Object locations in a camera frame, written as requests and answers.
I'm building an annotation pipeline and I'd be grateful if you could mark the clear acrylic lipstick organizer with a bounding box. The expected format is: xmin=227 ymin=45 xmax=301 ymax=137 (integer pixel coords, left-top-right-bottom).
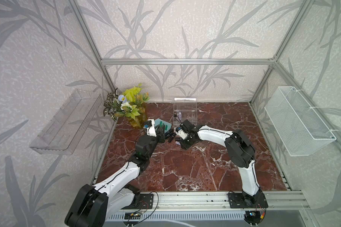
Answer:
xmin=172 ymin=97 xmax=198 ymax=128

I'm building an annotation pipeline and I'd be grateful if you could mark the aluminium front rail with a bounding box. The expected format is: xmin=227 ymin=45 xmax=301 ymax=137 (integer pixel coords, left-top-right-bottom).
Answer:
xmin=145 ymin=191 xmax=311 ymax=211

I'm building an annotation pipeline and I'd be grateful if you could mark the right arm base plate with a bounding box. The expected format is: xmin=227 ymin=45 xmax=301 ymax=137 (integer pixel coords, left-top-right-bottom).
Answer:
xmin=227 ymin=190 xmax=269 ymax=209

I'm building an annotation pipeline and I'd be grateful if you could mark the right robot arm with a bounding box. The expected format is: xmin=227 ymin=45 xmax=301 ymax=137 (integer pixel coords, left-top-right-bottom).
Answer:
xmin=175 ymin=123 xmax=261 ymax=205

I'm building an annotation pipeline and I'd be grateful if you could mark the artificial plant in vase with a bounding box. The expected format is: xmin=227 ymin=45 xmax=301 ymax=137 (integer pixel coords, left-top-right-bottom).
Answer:
xmin=103 ymin=83 xmax=150 ymax=129

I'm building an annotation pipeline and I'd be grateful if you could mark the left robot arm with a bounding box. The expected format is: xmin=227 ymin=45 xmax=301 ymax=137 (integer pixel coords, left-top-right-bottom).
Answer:
xmin=64 ymin=120 xmax=165 ymax=227

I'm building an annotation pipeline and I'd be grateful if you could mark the teal dustpan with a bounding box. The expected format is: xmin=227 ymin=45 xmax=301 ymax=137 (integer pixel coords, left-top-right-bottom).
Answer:
xmin=154 ymin=118 xmax=172 ymax=132

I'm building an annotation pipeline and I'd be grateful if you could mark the clear plastic wall shelf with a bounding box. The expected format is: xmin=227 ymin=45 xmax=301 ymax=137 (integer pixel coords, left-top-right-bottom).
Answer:
xmin=29 ymin=89 xmax=102 ymax=155

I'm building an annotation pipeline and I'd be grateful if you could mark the black gold lipstick tube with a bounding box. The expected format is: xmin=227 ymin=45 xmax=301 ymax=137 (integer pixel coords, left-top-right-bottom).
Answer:
xmin=165 ymin=130 xmax=174 ymax=137

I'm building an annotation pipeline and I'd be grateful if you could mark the white wire mesh basket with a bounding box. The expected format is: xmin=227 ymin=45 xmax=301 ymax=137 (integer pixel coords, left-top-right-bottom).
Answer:
xmin=265 ymin=86 xmax=336 ymax=157

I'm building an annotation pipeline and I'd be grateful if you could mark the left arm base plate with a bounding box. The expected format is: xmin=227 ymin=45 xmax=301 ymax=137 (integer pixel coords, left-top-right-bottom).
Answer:
xmin=123 ymin=194 xmax=154 ymax=210

